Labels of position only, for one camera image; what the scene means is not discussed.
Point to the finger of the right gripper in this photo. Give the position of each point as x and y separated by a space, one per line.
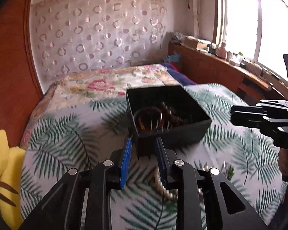
254 120
239 112

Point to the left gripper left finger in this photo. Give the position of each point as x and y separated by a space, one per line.
81 200

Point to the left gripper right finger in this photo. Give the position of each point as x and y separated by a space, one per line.
225 206

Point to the silver hair comb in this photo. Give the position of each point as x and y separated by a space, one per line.
155 124

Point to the black square jewelry box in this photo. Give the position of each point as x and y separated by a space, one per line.
166 112

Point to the person's right hand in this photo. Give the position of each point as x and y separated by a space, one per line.
283 163

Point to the palm leaf bedspread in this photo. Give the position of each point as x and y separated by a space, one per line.
87 134

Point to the yellow plush toy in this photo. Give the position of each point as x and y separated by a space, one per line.
11 160

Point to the pink kettle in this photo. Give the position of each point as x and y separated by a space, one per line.
221 51

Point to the wooden side cabinet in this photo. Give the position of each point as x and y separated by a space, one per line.
203 69

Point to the navy blue blanket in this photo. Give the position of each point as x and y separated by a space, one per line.
179 77

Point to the window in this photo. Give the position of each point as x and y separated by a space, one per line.
255 29

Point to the floral quilt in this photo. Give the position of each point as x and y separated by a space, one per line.
82 88

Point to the cardboard box on cabinet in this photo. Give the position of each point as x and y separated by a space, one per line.
195 43

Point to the blue paper bag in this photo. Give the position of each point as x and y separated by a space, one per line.
174 58

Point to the beige window drape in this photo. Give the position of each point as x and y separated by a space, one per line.
193 17

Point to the circle pattern sheer curtain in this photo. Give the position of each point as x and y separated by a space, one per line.
78 36

